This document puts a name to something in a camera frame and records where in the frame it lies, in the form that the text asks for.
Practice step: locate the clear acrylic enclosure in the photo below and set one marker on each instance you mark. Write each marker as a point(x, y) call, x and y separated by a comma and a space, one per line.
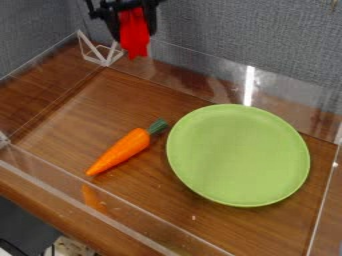
point(72, 102)

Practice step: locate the green round plate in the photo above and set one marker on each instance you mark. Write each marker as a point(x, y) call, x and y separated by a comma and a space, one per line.
point(239, 155)

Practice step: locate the orange toy carrot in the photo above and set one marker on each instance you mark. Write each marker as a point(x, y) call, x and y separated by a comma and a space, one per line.
point(128, 147)

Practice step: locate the red block object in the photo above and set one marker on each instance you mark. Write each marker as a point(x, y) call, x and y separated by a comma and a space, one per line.
point(134, 32)

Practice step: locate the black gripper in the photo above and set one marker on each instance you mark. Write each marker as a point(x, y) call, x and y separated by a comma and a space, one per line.
point(122, 5)

